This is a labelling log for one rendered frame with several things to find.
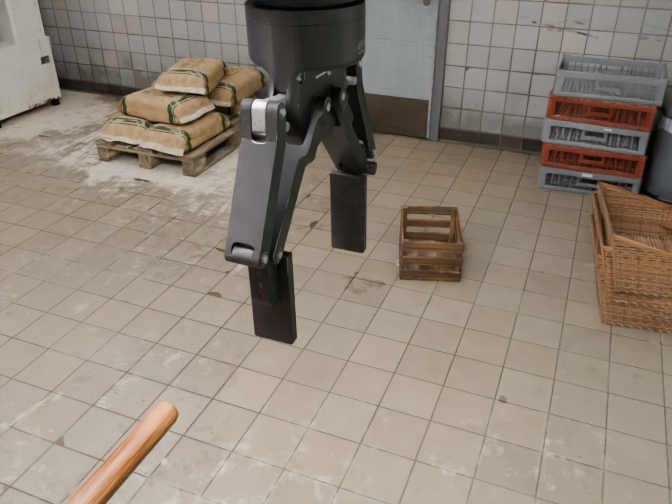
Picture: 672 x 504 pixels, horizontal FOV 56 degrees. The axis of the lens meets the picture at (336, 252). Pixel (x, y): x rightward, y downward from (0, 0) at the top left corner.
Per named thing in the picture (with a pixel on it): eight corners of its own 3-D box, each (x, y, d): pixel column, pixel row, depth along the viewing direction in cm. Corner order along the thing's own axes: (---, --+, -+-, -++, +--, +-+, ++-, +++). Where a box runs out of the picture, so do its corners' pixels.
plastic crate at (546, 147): (641, 180, 381) (648, 156, 373) (538, 165, 401) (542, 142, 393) (641, 156, 413) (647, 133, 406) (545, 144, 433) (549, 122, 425)
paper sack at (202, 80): (207, 101, 425) (205, 75, 417) (154, 98, 429) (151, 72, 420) (231, 78, 479) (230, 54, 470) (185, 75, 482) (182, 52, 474)
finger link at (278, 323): (292, 251, 41) (287, 257, 40) (297, 339, 44) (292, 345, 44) (251, 243, 42) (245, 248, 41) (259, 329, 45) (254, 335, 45)
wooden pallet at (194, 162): (195, 177, 422) (193, 157, 415) (98, 160, 448) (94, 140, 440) (276, 121, 518) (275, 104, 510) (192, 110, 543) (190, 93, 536)
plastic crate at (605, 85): (662, 107, 358) (670, 79, 350) (551, 95, 377) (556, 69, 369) (660, 88, 390) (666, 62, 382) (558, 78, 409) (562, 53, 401)
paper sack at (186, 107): (217, 115, 443) (215, 91, 435) (182, 131, 415) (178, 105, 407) (151, 104, 470) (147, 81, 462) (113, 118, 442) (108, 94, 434)
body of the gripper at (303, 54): (333, 9, 35) (336, 168, 39) (384, -11, 41) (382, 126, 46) (215, 3, 37) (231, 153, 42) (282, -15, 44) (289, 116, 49)
